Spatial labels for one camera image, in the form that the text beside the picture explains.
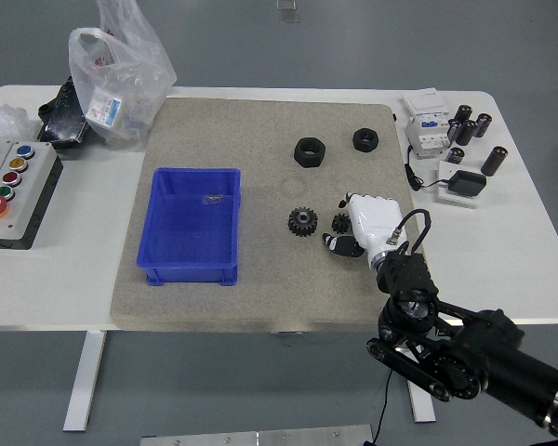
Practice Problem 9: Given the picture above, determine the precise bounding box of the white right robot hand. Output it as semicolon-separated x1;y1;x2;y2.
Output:
322;190;410;269

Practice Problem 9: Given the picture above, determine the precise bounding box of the small black gear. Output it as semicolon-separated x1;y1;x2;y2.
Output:
330;212;352;236

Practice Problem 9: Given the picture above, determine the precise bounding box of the large black gear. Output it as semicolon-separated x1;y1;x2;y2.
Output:
286;206;317;240

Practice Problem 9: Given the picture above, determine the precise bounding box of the blue plastic box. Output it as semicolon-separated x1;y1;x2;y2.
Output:
136;166;242;288

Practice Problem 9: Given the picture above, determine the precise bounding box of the small black hex nut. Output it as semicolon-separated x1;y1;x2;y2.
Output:
352;127;379;153

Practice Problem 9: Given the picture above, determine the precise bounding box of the large black hex nut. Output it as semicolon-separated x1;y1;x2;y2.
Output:
292;137;327;168

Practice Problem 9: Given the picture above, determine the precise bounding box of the grey five-button control box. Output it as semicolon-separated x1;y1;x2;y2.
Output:
0;141;64;251

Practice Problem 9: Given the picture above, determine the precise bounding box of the white socket plate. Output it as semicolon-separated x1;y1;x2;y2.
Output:
434;161;487;209

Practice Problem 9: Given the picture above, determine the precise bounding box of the black power adapter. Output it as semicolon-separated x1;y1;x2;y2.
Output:
447;170;488;198

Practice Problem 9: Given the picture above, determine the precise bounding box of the white circuit breaker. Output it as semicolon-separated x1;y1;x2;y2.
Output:
402;87;451;160

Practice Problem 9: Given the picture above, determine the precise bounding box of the grey-brown mat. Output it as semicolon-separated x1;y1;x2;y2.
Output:
109;98;432;334

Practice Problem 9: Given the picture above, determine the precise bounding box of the white table leg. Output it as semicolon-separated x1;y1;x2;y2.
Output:
62;330;107;432
406;375;436;423

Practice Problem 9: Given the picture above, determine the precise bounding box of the translucent white plastic bag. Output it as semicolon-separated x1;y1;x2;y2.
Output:
68;0;178;152

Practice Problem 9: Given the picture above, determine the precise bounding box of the white blue packet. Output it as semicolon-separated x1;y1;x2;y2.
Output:
86;87;125;127

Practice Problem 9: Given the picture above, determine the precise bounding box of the black plastic case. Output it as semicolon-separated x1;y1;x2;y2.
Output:
36;75;92;151

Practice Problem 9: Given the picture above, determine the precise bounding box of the crumpled clear plastic wrap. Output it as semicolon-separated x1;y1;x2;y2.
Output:
0;104;41;143

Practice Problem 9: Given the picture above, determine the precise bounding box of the black adapter cord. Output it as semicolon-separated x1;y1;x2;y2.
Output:
403;145;450;191

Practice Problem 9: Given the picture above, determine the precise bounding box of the thin black hanging cable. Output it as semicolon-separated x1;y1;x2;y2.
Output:
365;369;394;446

